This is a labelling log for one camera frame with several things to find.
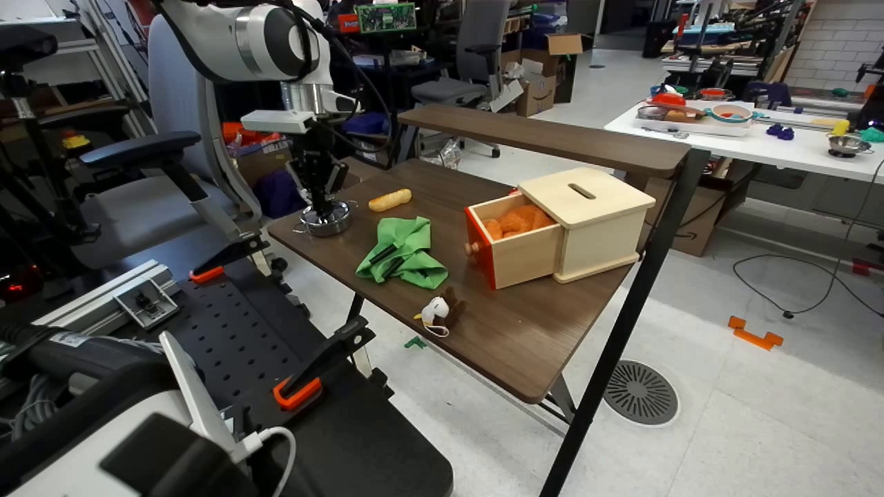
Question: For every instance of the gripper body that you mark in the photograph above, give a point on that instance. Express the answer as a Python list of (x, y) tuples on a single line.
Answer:
[(321, 152)]

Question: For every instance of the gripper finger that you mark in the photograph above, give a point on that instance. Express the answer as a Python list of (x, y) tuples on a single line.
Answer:
[(308, 185), (338, 181)]

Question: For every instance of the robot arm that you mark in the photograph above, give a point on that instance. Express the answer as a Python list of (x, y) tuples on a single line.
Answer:
[(248, 41)]

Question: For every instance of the silver pot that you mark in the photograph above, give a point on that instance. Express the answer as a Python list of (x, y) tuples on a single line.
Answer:
[(328, 228)]

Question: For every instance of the purple bag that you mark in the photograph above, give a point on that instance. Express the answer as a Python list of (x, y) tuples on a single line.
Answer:
[(276, 195)]

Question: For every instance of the yellow toy bread roll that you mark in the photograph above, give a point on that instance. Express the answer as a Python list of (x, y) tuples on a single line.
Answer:
[(390, 200)]

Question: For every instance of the green cloth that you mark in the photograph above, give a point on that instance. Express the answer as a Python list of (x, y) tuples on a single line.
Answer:
[(414, 241)]

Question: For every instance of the black and orange clamp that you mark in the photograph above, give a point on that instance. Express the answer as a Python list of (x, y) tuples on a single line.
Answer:
[(228, 261), (318, 366)]

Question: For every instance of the grey office chair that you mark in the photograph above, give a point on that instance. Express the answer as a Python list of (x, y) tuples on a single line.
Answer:
[(166, 207), (476, 48)]

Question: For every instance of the green circuit board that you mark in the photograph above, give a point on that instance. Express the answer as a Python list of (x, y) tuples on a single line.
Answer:
[(385, 17)]

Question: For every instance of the wooden drawer knob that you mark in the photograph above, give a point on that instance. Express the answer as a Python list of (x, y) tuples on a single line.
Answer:
[(472, 249)]

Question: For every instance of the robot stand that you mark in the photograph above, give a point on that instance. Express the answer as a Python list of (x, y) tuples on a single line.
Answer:
[(235, 331)]

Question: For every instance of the white and brown plush toy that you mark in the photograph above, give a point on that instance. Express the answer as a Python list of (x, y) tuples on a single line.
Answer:
[(438, 312)]

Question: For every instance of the green plastic piece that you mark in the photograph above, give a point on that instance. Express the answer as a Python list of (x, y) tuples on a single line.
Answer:
[(414, 342)]

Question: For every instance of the orange plush toy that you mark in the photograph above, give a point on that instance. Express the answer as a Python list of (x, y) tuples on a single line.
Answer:
[(518, 221)]

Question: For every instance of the wooden drawer with orange front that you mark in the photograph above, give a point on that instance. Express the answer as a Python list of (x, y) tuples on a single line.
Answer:
[(525, 259)]

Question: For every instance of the stack of cardboard boxes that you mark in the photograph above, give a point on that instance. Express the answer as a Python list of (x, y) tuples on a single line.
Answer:
[(542, 76)]

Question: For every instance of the wooden box with slot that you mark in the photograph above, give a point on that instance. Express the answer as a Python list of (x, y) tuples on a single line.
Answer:
[(601, 228)]

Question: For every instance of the cardboard box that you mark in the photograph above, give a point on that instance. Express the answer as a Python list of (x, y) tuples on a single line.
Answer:
[(697, 221)]

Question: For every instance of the round floor drain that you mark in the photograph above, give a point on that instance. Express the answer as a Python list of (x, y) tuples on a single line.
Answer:
[(641, 392)]

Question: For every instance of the teal bowl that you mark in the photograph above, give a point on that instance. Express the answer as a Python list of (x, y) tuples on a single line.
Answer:
[(729, 114)]

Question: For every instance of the white table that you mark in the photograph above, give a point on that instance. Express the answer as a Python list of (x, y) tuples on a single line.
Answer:
[(773, 148)]

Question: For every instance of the purple toy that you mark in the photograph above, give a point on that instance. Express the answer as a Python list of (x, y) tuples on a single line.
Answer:
[(780, 131)]

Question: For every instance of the orange plastic piece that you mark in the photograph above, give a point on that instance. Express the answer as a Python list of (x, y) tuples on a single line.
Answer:
[(756, 338)]

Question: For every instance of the yellow toy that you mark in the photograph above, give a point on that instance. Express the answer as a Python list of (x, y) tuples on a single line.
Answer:
[(840, 127)]

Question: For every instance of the silver bowl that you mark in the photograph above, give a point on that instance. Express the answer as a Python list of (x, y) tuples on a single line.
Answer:
[(848, 145)]

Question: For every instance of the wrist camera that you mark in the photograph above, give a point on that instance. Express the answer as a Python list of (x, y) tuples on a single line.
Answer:
[(276, 121)]

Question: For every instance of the aluminium bracket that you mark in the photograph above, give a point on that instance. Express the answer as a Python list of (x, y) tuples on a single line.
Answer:
[(110, 297)]

